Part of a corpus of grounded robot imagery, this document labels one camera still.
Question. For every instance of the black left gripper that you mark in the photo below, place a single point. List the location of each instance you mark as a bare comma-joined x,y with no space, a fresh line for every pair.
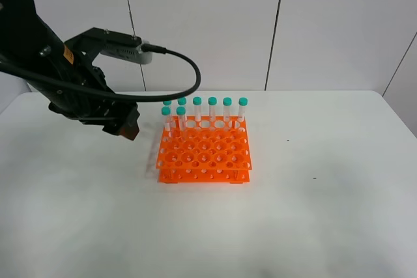
117,118

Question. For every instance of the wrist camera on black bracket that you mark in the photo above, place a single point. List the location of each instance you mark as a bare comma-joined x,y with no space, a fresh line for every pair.
112,44

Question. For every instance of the test tube with teal cap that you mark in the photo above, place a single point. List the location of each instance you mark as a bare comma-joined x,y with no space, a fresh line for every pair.
181,113

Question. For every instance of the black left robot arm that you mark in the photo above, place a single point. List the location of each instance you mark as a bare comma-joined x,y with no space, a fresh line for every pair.
28,43

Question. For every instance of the orange test tube rack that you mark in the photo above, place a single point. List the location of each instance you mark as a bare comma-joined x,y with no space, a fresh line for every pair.
208,153

